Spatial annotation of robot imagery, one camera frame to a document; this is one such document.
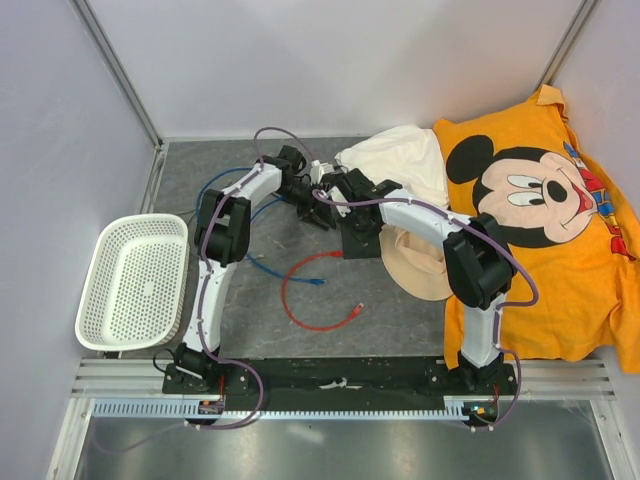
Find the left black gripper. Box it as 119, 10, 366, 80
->
275, 180, 336, 232

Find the black network switch box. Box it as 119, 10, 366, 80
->
341, 233, 381, 260

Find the long blue ethernet cable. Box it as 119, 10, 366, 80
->
246, 199, 327, 287

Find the red ethernet cable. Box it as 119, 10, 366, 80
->
280, 250, 365, 332

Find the short blue ethernet cable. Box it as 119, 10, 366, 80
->
193, 167, 251, 221

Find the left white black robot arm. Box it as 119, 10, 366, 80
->
163, 146, 337, 394

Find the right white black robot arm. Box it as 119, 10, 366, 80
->
330, 169, 515, 394

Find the beige bucket hat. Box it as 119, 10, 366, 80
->
379, 225, 452, 301

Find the cream white cloth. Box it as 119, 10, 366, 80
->
335, 124, 449, 207

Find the orange Mickey Mouse cloth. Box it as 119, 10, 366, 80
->
433, 86, 639, 374

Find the white perforated plastic basket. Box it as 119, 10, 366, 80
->
75, 213, 189, 352

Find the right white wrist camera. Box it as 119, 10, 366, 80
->
332, 198, 352, 218

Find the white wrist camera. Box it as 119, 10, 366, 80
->
309, 160, 335, 184
332, 198, 352, 218

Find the black power adapter with cord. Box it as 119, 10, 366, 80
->
319, 168, 348, 192

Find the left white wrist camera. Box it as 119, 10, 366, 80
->
309, 160, 335, 184

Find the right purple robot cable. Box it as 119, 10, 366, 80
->
311, 187, 539, 434

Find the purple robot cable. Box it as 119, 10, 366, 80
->
311, 187, 539, 434
92, 126, 321, 454

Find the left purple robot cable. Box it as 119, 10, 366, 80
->
92, 126, 321, 454

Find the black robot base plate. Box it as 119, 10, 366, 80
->
162, 356, 518, 397

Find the grey slotted cable duct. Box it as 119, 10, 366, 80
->
92, 398, 469, 421

